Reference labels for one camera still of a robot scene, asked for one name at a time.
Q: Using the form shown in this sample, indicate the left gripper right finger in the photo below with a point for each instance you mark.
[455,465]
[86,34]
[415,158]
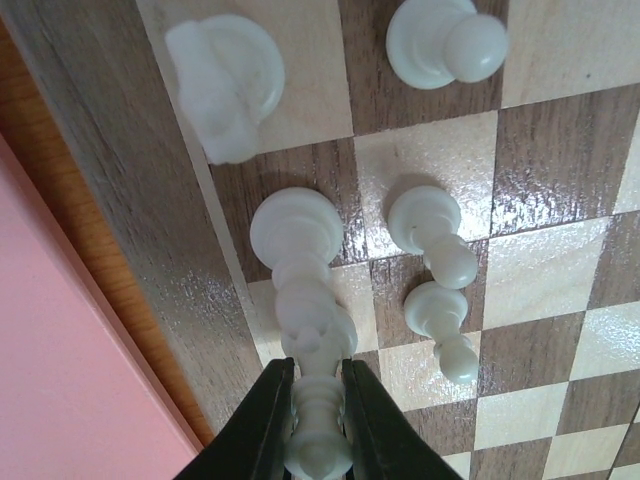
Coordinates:
[385,446]

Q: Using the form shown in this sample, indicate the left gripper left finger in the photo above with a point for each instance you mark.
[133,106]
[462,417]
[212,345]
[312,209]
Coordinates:
[251,444]

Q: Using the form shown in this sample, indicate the white chess pawn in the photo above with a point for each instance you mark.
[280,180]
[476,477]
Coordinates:
[424,221]
[430,44]
[434,311]

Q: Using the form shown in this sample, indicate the white chess knight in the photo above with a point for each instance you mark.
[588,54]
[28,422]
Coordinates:
[231,77]

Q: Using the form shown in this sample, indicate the white chess queen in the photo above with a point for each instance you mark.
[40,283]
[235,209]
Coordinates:
[317,448]

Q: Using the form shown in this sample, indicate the pink plastic tray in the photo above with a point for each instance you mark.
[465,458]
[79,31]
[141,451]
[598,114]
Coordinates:
[78,399]

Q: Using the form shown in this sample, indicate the white chess bishop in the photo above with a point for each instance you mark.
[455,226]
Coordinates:
[296,233]

